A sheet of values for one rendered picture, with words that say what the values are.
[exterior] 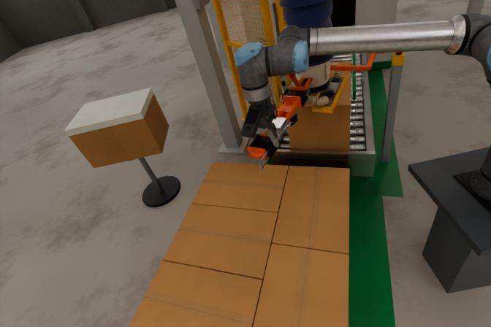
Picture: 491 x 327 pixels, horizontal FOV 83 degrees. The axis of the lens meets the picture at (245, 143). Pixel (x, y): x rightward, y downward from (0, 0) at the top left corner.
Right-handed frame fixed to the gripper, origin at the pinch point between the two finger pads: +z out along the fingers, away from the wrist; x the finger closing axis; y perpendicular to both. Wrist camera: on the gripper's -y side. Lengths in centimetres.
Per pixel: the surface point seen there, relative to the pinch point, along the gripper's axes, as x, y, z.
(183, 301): 36, -47, 71
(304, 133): 15, 70, 53
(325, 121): 1, 74, 42
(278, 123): -0.7, 11.9, -1.3
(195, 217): 61, -4, 71
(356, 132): -13, 103, 71
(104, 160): 162, 6, 59
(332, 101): -11, 49, 11
